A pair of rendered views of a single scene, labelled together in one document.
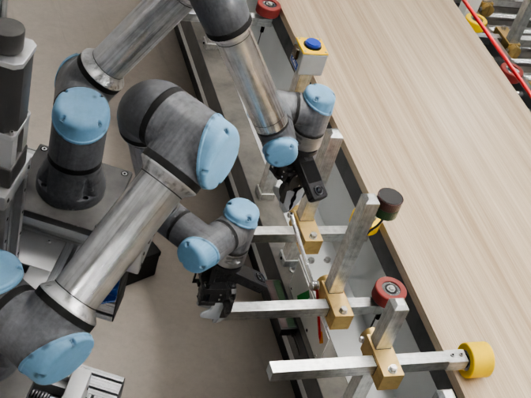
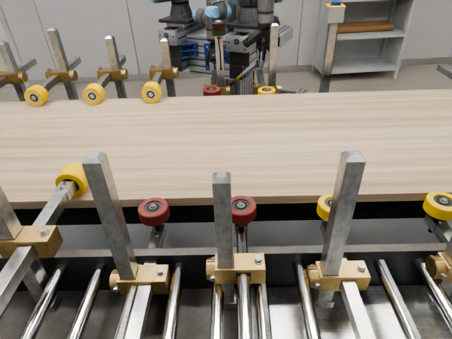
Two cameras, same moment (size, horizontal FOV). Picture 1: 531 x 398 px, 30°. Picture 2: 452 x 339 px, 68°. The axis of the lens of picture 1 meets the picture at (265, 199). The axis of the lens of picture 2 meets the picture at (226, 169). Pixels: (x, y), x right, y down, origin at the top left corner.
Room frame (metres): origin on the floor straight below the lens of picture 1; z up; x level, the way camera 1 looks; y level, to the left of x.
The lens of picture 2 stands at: (2.50, -1.63, 1.48)
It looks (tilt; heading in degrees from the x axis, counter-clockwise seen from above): 35 degrees down; 118
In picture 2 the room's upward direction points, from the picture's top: 2 degrees counter-clockwise
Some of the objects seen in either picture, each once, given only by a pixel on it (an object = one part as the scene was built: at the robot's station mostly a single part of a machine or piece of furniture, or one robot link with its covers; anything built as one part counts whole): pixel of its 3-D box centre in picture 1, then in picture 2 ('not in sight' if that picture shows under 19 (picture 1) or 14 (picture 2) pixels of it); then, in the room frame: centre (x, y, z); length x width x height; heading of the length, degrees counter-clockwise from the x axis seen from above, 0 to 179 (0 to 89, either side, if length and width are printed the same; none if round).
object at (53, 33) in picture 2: not in sight; (67, 79); (1.06, -0.56, 0.93); 0.03 x 0.03 x 0.48; 27
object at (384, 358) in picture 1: (380, 358); (164, 72); (1.49, -0.34, 0.95); 0.13 x 0.06 x 0.05; 27
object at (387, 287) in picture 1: (384, 302); (212, 99); (1.75, -0.35, 0.85); 0.08 x 0.08 x 0.11
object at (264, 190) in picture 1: (283, 134); (326, 71); (2.19, 0.01, 0.93); 0.05 x 0.04 x 0.45; 27
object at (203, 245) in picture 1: (201, 242); (204, 15); (1.47, 0.10, 1.12); 0.11 x 0.11 x 0.08; 64
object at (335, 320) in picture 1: (334, 301); (216, 91); (1.71, -0.23, 0.85); 0.13 x 0.06 x 0.05; 27
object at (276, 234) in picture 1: (289, 234); (262, 87); (1.90, -0.09, 0.84); 0.43 x 0.03 x 0.04; 117
